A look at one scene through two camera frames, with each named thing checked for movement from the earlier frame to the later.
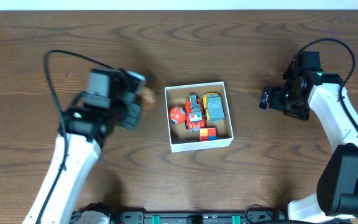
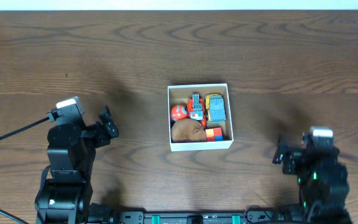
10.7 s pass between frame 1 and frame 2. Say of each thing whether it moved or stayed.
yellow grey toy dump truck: stayed
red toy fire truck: stayed
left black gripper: moved
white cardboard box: stayed
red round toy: stayed
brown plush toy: moved
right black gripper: moved
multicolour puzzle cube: moved
